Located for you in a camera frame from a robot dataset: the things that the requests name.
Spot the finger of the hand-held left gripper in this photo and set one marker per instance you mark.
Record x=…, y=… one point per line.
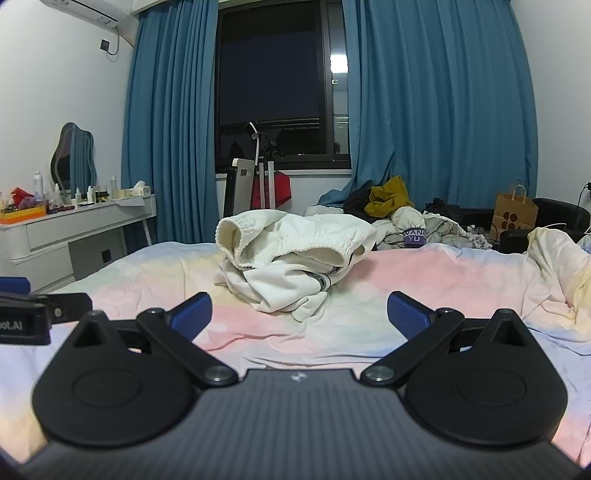
x=14, y=285
x=69, y=305

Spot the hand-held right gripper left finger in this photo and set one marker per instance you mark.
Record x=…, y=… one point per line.
x=191, y=314

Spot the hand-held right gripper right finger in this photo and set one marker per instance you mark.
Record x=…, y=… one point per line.
x=408, y=314

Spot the white pants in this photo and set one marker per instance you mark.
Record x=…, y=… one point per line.
x=295, y=244

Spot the white dressing table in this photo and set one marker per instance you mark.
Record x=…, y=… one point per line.
x=55, y=230

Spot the orange tray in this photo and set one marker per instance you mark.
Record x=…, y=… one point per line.
x=25, y=212

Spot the grey jacket with purple label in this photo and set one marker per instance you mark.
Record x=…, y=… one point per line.
x=425, y=230

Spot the small white bottle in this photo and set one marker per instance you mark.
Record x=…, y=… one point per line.
x=57, y=194

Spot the white spray can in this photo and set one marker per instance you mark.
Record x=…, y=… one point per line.
x=38, y=184

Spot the black bag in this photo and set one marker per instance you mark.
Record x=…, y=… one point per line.
x=457, y=213

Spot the mustard garment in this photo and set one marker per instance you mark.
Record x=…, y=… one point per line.
x=390, y=196

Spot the black garment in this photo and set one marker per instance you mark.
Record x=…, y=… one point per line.
x=358, y=201

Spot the tall white bottle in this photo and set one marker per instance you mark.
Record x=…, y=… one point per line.
x=113, y=187

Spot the black round stool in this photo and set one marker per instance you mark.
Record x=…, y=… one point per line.
x=513, y=242

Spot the cream tissue box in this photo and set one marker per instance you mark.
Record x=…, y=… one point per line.
x=134, y=191

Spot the white garment stand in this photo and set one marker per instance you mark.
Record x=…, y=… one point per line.
x=240, y=184

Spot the light blue cloth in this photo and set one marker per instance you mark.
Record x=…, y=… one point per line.
x=334, y=196

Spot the wavy mirror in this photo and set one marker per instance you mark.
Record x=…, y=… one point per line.
x=69, y=157

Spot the brown paper bag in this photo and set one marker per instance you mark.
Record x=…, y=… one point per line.
x=515, y=212

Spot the red cloth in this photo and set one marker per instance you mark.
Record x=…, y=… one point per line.
x=281, y=187

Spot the pale yellow quilt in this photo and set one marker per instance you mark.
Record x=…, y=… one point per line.
x=561, y=263

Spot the black sofa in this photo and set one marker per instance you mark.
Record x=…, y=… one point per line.
x=558, y=214

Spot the blue curtain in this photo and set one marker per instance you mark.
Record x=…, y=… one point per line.
x=171, y=115
x=438, y=101

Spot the dark window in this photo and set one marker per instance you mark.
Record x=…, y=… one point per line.
x=272, y=69

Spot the white air conditioner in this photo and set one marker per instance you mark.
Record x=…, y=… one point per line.
x=83, y=8

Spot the black wall socket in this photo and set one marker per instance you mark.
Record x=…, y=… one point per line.
x=105, y=256

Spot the black wall switch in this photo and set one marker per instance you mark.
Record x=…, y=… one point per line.
x=105, y=45

